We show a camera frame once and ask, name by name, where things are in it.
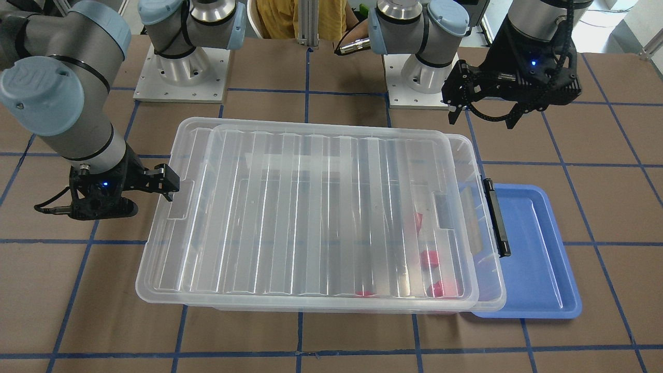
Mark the blue plastic tray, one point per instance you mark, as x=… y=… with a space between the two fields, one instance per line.
x=539 y=282

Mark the aluminium frame post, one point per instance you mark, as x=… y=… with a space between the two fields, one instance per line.
x=308 y=17

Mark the person in yellow shirt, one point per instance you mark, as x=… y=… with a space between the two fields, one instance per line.
x=336 y=20

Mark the black box latch handle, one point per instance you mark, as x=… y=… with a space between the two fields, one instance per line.
x=497 y=220

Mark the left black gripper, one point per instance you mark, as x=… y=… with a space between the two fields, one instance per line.
x=501 y=54

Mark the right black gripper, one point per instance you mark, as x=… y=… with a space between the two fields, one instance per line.
x=135 y=174

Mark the clear plastic storage box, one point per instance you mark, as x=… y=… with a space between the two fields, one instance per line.
x=331 y=305

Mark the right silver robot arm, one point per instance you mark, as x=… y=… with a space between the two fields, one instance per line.
x=57 y=73

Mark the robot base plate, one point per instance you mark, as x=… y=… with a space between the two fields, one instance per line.
x=413 y=85
x=200 y=77

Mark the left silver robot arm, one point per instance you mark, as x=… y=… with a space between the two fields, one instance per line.
x=433 y=33

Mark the clear plastic box lid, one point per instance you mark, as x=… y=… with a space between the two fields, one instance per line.
x=305 y=212

